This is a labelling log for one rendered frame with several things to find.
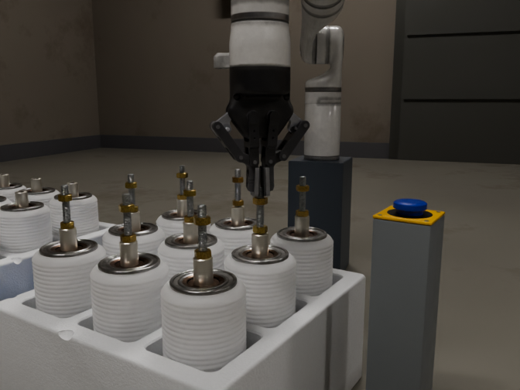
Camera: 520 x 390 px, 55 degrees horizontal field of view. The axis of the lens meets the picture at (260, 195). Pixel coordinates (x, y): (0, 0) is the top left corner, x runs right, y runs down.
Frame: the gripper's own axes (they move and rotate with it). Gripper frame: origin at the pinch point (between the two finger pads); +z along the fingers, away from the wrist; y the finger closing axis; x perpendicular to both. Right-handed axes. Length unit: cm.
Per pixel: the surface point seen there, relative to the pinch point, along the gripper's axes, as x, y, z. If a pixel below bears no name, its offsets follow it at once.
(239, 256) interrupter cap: -0.7, -3.0, 9.7
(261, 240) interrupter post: -1.2, -0.1, 7.6
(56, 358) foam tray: -0.3, -25.9, 20.7
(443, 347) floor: 12, 39, 35
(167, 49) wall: 389, 29, -51
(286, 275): -4.4, 2.2, 11.4
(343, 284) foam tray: 3.9, 14.1, 17.1
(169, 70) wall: 389, 30, -33
